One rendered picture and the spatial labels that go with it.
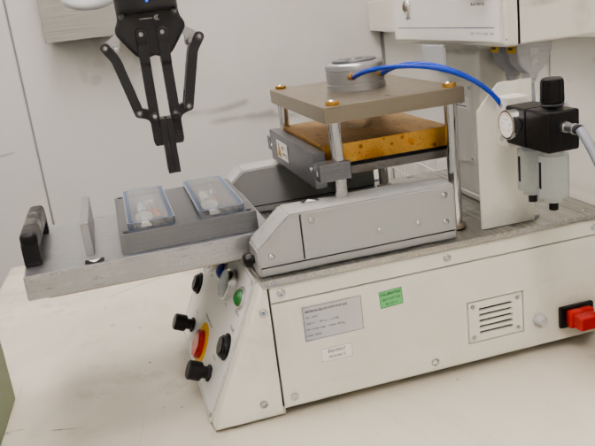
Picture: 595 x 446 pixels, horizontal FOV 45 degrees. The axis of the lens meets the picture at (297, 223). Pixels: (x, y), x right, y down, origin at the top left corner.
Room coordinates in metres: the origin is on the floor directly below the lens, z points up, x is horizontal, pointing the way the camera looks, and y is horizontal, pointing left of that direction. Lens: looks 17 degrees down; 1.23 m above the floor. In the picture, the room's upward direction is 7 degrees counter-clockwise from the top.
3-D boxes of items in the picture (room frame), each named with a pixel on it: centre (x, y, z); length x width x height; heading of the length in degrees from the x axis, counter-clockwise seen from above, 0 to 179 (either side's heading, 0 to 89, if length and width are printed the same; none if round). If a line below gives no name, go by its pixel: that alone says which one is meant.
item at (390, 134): (0.98, -0.10, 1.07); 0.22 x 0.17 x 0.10; 13
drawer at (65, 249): (0.92, 0.20, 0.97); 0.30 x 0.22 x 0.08; 103
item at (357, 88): (0.98, -0.14, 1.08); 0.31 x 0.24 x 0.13; 13
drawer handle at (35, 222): (0.89, 0.33, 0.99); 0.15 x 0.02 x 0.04; 13
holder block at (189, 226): (0.93, 0.15, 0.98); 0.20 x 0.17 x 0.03; 13
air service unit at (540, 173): (0.80, -0.28, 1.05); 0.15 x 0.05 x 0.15; 13
